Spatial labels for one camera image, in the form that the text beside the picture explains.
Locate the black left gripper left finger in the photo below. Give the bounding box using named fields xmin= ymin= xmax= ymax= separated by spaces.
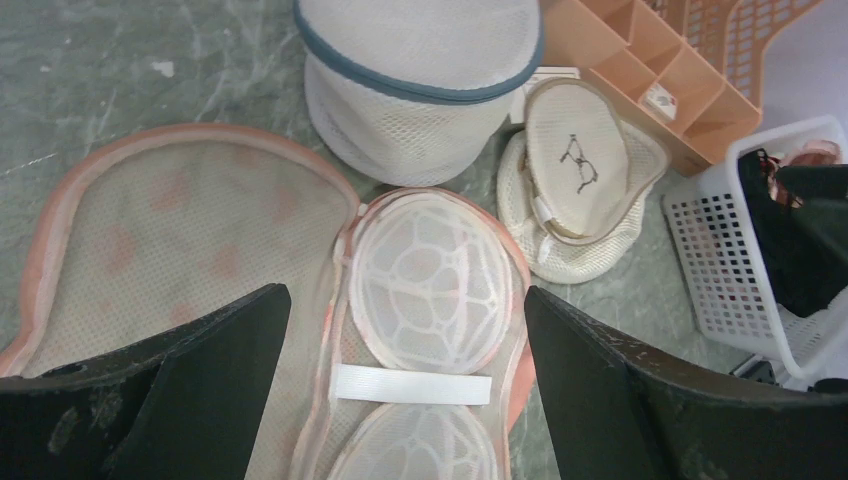
xmin=1 ymin=284 xmax=292 ymax=479

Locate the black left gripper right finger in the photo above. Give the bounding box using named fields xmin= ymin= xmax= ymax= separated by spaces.
xmin=525 ymin=286 xmax=847 ymax=479

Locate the tulip print mesh laundry bag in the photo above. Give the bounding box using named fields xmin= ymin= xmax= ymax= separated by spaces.
xmin=1 ymin=124 xmax=532 ymax=479

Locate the black bra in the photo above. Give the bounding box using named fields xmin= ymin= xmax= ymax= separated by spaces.
xmin=737 ymin=149 xmax=847 ymax=318

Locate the white plastic laundry basket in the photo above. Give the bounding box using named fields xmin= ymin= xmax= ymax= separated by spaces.
xmin=662 ymin=115 xmax=847 ymax=379

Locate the cream embroidered mesh laundry bag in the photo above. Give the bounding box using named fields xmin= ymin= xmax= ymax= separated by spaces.
xmin=496 ymin=78 xmax=670 ymax=284

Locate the pink satin bra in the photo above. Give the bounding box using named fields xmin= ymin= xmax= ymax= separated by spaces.
xmin=779 ymin=140 xmax=843 ymax=167

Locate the white blue-trimmed mesh laundry bag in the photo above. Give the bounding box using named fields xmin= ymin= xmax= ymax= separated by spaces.
xmin=292 ymin=0 xmax=544 ymax=187

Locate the small white red card box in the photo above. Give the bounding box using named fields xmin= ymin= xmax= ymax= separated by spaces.
xmin=508 ymin=66 xmax=580 ymax=125

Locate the orange plastic file organizer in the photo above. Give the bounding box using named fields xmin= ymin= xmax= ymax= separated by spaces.
xmin=540 ymin=0 xmax=819 ymax=176

